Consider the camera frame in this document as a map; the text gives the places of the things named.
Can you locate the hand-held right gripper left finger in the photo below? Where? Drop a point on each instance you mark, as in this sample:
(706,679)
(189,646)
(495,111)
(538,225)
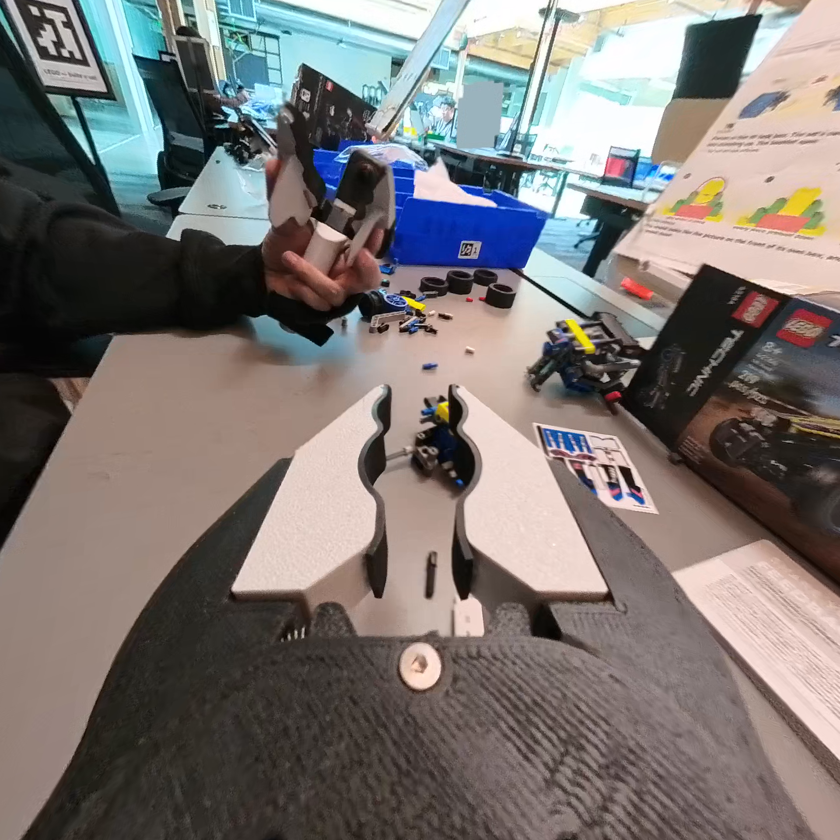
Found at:
(308,518)

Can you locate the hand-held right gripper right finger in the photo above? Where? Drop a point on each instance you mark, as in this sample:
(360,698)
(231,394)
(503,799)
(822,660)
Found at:
(525,518)

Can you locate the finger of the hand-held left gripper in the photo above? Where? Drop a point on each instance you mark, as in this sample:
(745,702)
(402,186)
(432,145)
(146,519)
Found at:
(387,210)
(289,197)

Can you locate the small blue yellow lego assembly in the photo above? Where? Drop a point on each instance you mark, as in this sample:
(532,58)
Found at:
(436,439)

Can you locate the person's left forearm black sleeve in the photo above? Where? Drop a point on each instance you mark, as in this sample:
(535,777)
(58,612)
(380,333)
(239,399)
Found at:
(131,269)

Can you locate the lego sticker sheet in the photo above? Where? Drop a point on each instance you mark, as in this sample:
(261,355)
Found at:
(594,463)

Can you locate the black lego tyre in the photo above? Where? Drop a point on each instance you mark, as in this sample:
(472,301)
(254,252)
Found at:
(460,281)
(501,295)
(486,276)
(434,286)

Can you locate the blue rim lego wheel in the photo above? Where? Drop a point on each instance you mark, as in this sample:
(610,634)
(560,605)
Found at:
(387,304)

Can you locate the pile of small lego pieces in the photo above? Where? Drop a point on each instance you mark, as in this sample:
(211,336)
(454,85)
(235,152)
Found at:
(417,318)

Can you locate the large blue black lego assembly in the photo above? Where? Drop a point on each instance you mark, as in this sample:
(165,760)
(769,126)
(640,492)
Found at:
(584,354)

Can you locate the black lego set box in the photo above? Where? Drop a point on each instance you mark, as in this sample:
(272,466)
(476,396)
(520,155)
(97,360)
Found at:
(735,394)

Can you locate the person's left hand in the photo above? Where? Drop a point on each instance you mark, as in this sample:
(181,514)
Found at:
(295,275)

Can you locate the blue plastic bin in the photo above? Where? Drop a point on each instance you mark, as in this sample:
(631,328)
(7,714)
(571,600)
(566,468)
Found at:
(466,226)
(331,167)

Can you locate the white side table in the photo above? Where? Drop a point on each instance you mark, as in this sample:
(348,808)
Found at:
(223,187)

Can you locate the white crumpled bag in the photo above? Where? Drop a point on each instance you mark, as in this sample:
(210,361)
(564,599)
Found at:
(449,187)

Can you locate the black cardboard box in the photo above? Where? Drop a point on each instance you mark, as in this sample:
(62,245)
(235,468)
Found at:
(328,105)

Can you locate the black office chair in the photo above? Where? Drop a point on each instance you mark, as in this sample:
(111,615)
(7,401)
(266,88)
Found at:
(170,131)

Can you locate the black tripod pole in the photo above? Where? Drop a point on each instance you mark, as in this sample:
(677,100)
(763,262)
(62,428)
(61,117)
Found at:
(537,72)

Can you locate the dark background desk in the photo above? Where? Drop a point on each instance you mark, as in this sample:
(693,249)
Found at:
(610,210)

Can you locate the laptop with red screen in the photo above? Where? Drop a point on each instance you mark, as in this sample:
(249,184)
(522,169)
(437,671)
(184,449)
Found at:
(621,165)

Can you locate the red plastic piece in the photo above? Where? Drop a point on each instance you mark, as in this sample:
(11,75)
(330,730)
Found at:
(636,289)

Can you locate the white instruction booklet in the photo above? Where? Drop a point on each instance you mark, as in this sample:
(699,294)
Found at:
(774,630)

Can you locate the black white marker sign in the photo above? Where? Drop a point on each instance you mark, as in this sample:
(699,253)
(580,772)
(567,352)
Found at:
(56,43)

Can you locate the brown cardboard box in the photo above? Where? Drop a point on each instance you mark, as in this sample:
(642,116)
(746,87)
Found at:
(686,128)

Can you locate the black square panel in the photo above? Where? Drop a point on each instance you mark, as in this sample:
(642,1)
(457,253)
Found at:
(718,56)

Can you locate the printed instruction poster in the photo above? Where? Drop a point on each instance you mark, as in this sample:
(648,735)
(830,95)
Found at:
(754,170)

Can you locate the metal frame bar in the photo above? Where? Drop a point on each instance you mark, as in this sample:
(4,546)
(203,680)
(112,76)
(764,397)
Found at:
(420,65)

